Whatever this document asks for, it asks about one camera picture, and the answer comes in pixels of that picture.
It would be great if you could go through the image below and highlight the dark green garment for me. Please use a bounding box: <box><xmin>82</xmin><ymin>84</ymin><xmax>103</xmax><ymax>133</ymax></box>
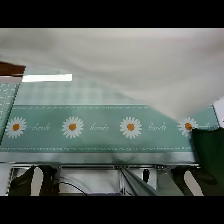
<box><xmin>190</xmin><ymin>127</ymin><xmax>224</xmax><ymax>197</ymax></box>

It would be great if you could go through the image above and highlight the black cable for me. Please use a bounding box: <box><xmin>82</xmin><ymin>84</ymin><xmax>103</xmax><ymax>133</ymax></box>
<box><xmin>58</xmin><ymin>181</ymin><xmax>88</xmax><ymax>197</ymax></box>

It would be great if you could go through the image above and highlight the white garment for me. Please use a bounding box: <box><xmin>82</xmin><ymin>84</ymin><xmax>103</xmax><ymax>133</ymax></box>
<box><xmin>0</xmin><ymin>28</ymin><xmax>224</xmax><ymax>122</ymax></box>

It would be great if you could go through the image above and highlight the silver frame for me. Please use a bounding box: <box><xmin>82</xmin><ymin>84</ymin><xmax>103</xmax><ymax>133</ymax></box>
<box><xmin>0</xmin><ymin>161</ymin><xmax>201</xmax><ymax>197</ymax></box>

